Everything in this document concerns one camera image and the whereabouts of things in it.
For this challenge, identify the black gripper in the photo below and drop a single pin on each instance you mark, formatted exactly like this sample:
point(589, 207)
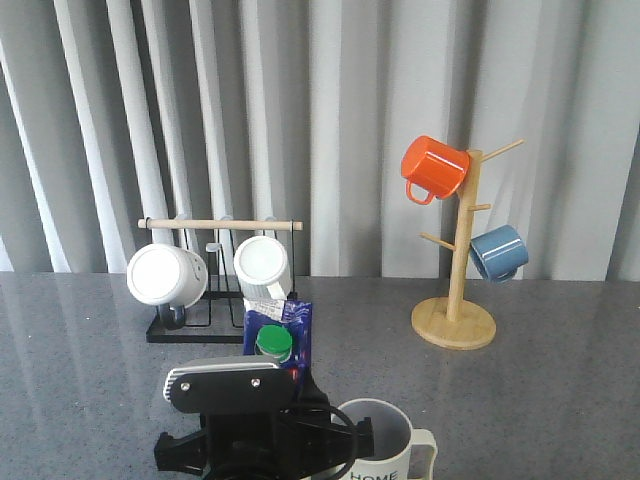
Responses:
point(307, 437)

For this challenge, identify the white HOME mug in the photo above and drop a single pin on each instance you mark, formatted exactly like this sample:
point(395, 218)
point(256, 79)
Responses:
point(394, 437)

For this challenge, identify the blue Pascual milk carton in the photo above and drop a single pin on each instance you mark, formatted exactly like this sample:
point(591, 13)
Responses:
point(281, 331)

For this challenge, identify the white ribbed mug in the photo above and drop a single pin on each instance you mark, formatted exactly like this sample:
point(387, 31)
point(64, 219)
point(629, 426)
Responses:
point(262, 267)

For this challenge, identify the wooden mug tree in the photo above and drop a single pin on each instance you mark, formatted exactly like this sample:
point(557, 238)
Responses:
point(452, 322)

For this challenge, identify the blue enamel mug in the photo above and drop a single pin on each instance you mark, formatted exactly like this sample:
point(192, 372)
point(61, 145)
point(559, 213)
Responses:
point(499, 253)

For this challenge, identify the orange enamel mug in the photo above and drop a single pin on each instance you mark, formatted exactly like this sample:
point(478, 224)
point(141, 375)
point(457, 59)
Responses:
point(433, 170)

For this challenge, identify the grey white curtain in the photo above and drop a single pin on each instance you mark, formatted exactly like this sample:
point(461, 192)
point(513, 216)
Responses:
point(112, 111)

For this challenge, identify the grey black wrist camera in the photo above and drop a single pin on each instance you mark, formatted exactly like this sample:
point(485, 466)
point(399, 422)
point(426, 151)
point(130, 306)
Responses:
point(230, 385)

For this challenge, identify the black wire mug rack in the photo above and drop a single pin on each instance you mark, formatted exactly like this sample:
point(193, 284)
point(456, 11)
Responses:
point(216, 317)

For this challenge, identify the white mug black handle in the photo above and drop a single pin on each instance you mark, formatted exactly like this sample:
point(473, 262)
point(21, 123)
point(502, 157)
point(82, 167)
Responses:
point(168, 277)

